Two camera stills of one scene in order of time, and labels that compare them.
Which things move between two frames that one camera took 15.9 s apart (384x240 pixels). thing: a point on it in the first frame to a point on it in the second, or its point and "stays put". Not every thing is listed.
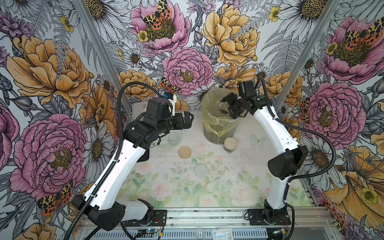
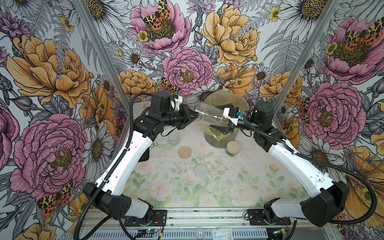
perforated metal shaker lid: x=201 y=170 stays put
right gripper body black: x=235 y=108 to x=241 y=125
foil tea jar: x=222 y=107 to x=211 y=114
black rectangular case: x=145 y=156 stays put
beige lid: x=184 y=152 stays put
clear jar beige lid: x=173 y=139 stays put
